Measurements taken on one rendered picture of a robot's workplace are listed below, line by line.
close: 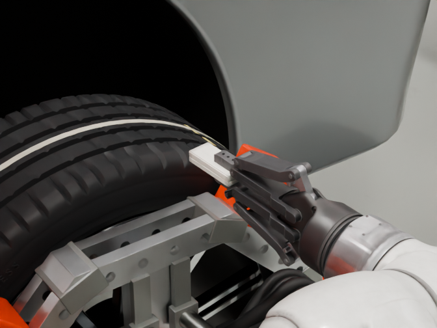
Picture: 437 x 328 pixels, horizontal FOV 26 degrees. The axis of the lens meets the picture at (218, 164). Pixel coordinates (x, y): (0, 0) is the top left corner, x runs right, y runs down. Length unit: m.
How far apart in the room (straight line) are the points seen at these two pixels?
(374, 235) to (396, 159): 2.61
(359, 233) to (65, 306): 0.36
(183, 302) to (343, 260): 0.33
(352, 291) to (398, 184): 2.63
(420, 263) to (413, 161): 2.66
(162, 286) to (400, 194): 2.21
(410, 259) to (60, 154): 0.51
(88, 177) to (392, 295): 0.49
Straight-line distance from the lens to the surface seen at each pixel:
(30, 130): 1.26
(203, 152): 1.09
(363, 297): 0.76
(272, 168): 0.99
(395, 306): 0.77
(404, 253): 0.91
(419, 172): 3.46
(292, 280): 1.19
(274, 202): 1.00
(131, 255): 1.11
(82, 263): 1.11
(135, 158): 1.19
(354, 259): 0.92
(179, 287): 1.18
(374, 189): 3.34
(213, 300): 1.41
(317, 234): 0.95
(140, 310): 1.16
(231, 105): 1.75
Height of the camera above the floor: 1.78
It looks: 31 degrees down
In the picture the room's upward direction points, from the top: straight up
